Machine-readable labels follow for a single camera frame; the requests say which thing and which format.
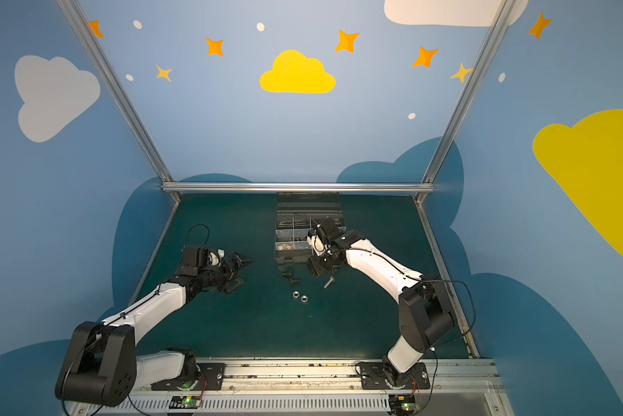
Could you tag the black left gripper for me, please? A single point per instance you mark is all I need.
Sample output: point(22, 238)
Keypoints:
point(231, 272)

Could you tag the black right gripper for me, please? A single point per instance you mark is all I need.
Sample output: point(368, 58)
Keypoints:
point(321, 260)

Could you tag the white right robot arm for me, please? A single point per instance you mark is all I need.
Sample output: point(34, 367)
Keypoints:
point(425, 310)

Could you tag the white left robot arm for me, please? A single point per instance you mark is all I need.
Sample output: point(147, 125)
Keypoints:
point(101, 366)

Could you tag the pile of hex nuts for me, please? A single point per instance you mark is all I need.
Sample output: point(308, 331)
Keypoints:
point(297, 295)

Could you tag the silver hex bolt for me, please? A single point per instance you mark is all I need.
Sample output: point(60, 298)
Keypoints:
point(329, 282)

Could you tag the clear plastic organizer box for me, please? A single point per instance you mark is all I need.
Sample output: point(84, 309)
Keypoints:
point(295, 216)

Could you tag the aluminium frame rail back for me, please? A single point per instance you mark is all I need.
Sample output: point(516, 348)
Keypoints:
point(245, 187)

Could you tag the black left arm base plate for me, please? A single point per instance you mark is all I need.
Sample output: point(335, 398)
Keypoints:
point(197, 378)

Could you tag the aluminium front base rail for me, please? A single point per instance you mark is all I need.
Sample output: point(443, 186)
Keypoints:
point(321, 387)

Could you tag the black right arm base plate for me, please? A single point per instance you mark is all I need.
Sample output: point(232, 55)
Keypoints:
point(383, 376)

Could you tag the aluminium frame post left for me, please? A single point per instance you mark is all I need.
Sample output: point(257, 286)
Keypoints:
point(75, 16)

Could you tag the aluminium frame post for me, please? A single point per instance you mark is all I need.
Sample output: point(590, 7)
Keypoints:
point(488, 50)
point(75, 16)

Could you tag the aluminium frame post right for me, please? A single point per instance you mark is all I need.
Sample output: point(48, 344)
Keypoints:
point(488, 50)

